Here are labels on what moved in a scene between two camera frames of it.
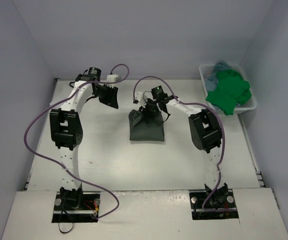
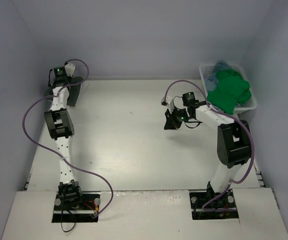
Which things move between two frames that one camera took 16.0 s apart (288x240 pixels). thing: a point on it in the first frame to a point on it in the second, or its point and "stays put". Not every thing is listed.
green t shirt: (232, 91) stays put
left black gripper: (106, 93) to (74, 90)
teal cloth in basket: (212, 81) stays put
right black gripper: (151, 107) to (172, 120)
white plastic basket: (206, 70) stays put
